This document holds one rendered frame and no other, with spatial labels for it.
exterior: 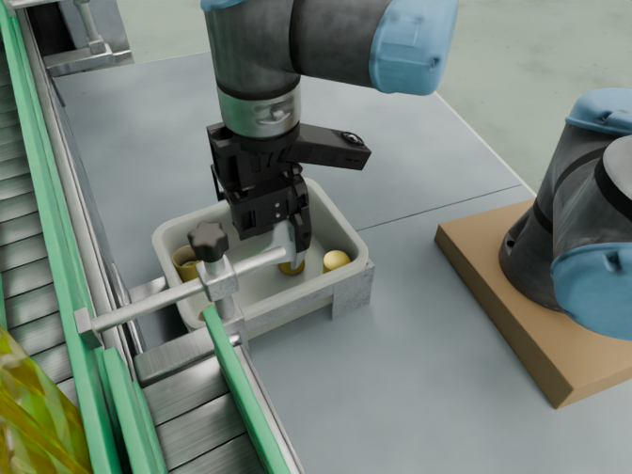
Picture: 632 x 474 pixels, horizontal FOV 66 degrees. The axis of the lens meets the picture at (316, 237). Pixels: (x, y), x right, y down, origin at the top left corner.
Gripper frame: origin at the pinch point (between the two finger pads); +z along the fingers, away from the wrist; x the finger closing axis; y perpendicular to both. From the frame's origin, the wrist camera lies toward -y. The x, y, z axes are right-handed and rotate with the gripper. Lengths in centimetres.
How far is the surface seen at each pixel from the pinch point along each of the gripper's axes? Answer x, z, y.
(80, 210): -10.5, -7.5, 21.4
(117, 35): -72, 2, 6
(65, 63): -50, -5, 18
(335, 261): 5.3, -0.9, -3.5
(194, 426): 19.4, -7.5, 17.6
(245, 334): 8.9, 0.1, 9.8
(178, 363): 13.7, -8.0, 17.1
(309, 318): 8.7, 3.1, 1.8
